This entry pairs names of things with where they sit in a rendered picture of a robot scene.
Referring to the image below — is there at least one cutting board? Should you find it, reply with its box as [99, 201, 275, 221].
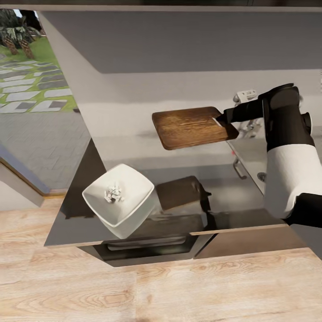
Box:
[152, 106, 239, 150]

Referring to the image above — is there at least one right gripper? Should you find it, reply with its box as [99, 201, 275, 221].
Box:
[216, 102, 253, 124]

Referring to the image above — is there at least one bowl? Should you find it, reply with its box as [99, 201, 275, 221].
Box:
[82, 164, 154, 227]

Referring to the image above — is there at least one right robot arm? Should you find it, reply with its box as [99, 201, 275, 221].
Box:
[216, 83, 322, 260]

